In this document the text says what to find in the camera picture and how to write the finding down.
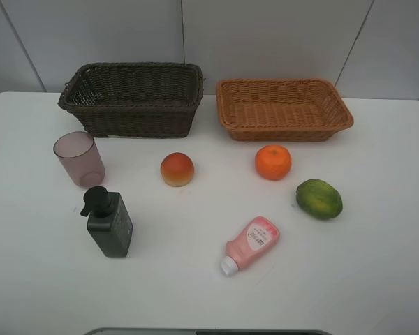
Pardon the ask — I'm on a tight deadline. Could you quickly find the orange mandarin fruit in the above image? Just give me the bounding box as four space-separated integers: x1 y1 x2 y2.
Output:
254 144 292 181

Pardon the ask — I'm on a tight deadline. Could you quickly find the red-yellow peach fruit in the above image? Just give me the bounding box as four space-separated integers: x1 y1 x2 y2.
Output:
160 152 194 187

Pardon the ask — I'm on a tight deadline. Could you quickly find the light orange wicker basket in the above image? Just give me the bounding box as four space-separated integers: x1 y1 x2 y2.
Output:
216 79 354 142

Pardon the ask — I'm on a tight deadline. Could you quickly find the green mango fruit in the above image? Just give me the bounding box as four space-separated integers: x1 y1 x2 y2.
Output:
295 179 343 221

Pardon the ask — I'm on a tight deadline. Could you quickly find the pink lotion bottle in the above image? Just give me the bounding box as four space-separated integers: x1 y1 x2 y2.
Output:
221 216 280 276

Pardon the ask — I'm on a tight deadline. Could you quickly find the black pump dispenser bottle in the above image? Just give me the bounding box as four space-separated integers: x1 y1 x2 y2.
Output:
80 186 133 258

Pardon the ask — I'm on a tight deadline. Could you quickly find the translucent pink plastic cup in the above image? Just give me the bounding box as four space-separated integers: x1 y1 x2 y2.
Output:
53 131 105 188

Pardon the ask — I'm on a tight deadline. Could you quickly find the dark brown wicker basket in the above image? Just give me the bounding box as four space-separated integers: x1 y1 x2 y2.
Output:
58 62 204 139

